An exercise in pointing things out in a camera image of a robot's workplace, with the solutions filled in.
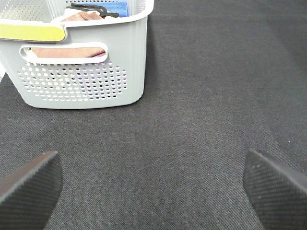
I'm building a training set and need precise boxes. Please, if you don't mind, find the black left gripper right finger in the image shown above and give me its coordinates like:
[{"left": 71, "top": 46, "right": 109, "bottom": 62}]
[{"left": 243, "top": 149, "right": 307, "bottom": 230}]

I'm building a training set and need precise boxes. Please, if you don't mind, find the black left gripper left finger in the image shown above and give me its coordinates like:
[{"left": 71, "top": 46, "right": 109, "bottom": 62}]
[{"left": 0, "top": 151, "right": 63, "bottom": 230}]

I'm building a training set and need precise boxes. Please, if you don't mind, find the brown towel in basket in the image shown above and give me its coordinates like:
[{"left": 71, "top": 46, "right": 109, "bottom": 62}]
[{"left": 27, "top": 8, "right": 105, "bottom": 58}]

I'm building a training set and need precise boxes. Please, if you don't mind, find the grey perforated laundry basket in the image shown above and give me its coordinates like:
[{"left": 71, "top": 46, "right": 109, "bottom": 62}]
[{"left": 0, "top": 0, "right": 154, "bottom": 109}]

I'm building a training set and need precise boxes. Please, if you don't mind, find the yellow label strip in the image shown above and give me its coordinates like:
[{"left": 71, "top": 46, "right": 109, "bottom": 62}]
[{"left": 0, "top": 24, "right": 66, "bottom": 42}]

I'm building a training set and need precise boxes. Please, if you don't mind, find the blue towel in basket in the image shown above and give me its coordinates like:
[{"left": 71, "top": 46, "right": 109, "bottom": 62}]
[{"left": 105, "top": 1, "right": 130, "bottom": 17}]

